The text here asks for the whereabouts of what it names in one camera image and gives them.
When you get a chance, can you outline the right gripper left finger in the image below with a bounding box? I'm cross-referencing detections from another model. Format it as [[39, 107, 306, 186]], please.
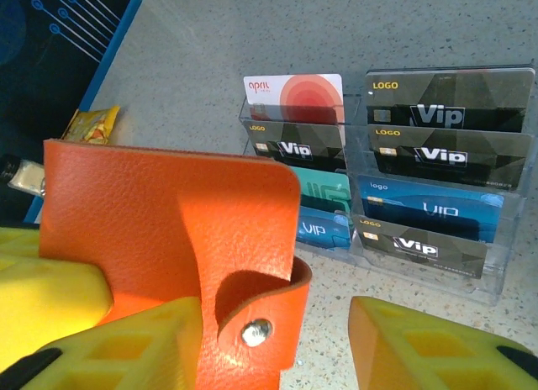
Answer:
[[0, 296, 204, 390]]

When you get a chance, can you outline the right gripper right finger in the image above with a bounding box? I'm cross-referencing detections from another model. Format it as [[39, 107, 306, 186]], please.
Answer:
[[348, 295, 538, 390]]

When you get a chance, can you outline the black Vip card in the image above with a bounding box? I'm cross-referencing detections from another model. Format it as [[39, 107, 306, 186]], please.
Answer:
[[363, 66, 537, 134], [367, 124, 534, 192], [351, 213, 489, 281], [242, 119, 348, 173]]

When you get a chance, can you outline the orange leather card holder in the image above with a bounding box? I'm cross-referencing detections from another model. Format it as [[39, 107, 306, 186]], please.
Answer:
[[39, 138, 313, 390]]

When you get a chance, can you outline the blue vip card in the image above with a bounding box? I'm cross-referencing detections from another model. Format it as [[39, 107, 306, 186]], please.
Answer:
[[295, 205, 352, 251], [356, 173, 505, 245]]

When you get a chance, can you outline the clear acrylic card stand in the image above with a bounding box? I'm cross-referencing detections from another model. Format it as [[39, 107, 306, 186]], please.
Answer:
[[238, 66, 538, 306]]

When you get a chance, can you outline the green card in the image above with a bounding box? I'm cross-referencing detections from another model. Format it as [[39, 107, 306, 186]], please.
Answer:
[[289, 166, 352, 215]]

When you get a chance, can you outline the white red april card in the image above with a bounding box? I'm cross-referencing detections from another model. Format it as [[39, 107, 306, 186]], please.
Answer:
[[242, 73, 346, 126]]

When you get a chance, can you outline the beige bottle with black cap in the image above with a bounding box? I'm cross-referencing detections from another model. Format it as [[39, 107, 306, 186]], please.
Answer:
[[0, 154, 46, 197]]

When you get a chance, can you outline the yellow snack packet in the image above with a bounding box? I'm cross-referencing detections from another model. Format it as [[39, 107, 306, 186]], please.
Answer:
[[61, 105, 122, 146]]

